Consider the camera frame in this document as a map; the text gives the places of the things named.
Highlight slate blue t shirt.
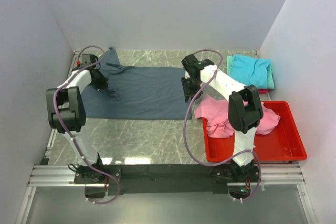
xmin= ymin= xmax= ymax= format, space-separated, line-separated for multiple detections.
xmin=81 ymin=48 xmax=192 ymax=120

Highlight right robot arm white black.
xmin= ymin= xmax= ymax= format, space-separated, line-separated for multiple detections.
xmin=181 ymin=54 xmax=264 ymax=177

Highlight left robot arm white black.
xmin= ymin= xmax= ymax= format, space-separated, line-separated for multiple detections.
xmin=46 ymin=68 xmax=108 ymax=183

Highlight pink t shirt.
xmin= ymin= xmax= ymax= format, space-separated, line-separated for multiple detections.
xmin=194 ymin=94 xmax=280 ymax=138

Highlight teal green folded t shirt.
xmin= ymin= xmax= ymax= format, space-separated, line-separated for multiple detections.
xmin=226 ymin=56 xmax=276 ymax=90

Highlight cyan folded t shirt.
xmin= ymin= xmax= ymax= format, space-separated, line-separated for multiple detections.
xmin=227 ymin=54 xmax=271 ymax=88

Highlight crimson folded t shirt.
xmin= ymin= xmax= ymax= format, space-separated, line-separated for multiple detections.
xmin=258 ymin=89 xmax=268 ymax=94

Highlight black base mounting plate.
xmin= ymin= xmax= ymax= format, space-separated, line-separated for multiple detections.
xmin=68 ymin=164 xmax=260 ymax=199

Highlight red plastic bin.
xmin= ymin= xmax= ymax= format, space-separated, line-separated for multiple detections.
xmin=202 ymin=101 xmax=307 ymax=162

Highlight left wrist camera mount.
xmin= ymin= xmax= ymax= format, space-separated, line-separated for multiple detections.
xmin=76 ymin=54 xmax=97 ymax=69

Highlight aluminium extrusion rail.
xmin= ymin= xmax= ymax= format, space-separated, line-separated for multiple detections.
xmin=16 ymin=127 xmax=307 ymax=223

